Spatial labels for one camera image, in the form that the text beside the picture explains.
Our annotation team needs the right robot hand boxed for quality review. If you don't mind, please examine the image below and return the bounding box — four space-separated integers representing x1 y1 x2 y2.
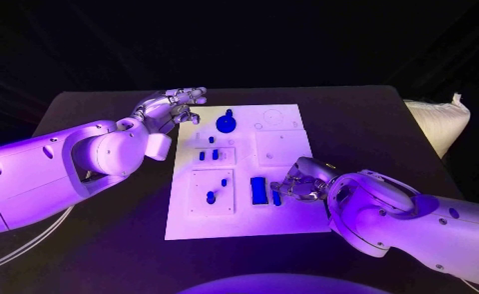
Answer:
270 156 343 203

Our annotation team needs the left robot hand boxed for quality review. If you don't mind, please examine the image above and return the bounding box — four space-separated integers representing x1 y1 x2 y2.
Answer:
131 86 209 134

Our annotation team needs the large blue cylinder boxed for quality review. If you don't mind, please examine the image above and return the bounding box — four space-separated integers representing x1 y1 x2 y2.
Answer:
249 176 270 205

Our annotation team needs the blue gear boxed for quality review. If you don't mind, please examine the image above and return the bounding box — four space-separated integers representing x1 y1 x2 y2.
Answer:
215 108 238 134

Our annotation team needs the white task board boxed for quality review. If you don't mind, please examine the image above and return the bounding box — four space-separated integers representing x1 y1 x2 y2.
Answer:
163 103 332 241

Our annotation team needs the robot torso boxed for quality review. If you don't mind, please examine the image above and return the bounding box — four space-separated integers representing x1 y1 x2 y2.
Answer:
176 273 389 294

